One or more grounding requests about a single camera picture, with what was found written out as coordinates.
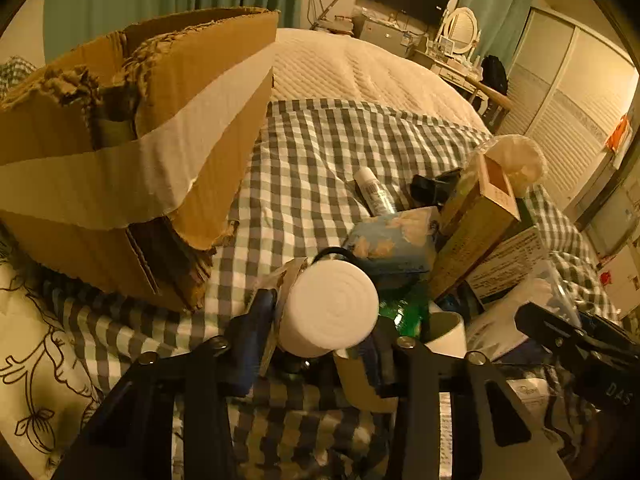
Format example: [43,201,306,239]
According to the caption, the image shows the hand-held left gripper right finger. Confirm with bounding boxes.
[361,317,573,480]

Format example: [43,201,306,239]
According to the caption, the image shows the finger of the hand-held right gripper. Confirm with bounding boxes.
[515,302,601,361]

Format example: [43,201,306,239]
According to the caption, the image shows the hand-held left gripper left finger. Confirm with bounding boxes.
[50,287,281,480]

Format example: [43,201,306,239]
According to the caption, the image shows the white cotton roll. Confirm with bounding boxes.
[277,260,380,358]

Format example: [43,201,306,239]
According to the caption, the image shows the brown cardboard box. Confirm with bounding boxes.
[0,7,280,313]

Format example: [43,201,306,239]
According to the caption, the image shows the white plastic packet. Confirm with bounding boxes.
[467,280,558,358]

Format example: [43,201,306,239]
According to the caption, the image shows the green plastic bottle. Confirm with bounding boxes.
[377,285,431,346]

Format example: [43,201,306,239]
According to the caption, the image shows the white printed carton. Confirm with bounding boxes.
[462,225,551,306]

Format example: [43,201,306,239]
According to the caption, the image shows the white cup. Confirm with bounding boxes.
[425,310,468,358]

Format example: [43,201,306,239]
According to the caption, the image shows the blue tissue pack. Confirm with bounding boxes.
[342,206,441,276]

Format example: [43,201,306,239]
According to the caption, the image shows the long yellow carton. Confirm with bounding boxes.
[427,152,522,301]

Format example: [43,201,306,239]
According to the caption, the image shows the cream plastic bag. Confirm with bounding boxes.
[480,135,548,198]

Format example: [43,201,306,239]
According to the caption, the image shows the white spray bottle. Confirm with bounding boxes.
[354,167,401,216]

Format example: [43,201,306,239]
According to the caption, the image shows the black clip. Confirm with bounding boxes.
[410,169,463,208]

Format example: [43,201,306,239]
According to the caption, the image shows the orange tag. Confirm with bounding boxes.
[606,115,632,153]

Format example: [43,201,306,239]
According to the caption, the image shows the white floral duvet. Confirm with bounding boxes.
[0,220,101,466]

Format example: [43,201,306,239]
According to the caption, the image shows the white louvred wardrobe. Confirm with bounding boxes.
[495,7,640,211]

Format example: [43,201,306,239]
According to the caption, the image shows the black bag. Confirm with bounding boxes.
[481,55,508,96]

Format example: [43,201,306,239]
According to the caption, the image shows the white dressing table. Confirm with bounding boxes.
[427,52,511,126]

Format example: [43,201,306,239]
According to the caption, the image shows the white quilted bedspread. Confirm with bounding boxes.
[260,27,493,136]

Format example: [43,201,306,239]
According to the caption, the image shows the oval white mirror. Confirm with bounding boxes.
[440,7,478,56]

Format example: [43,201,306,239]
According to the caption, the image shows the narrow green curtain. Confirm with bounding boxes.
[457,0,538,73]

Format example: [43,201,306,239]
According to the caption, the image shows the grey cabinet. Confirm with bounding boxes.
[357,14,426,58]

